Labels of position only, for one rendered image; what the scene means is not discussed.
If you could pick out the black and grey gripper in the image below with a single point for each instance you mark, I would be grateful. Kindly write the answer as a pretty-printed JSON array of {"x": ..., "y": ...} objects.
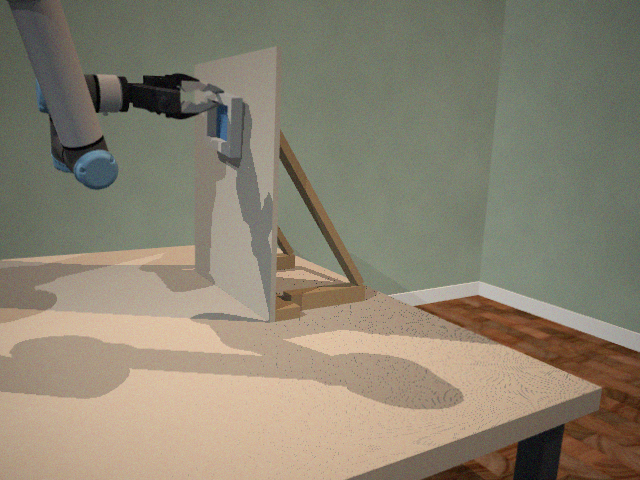
[{"x": 186, "y": 83}]

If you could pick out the brown wooden stand brace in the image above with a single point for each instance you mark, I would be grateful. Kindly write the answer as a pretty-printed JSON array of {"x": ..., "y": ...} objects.
[{"x": 292, "y": 302}]

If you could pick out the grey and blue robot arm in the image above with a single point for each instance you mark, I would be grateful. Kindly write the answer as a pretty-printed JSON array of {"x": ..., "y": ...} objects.
[{"x": 63, "y": 90}]

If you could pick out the beige flat board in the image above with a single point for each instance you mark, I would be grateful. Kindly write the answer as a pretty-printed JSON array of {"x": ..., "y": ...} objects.
[{"x": 236, "y": 199}]

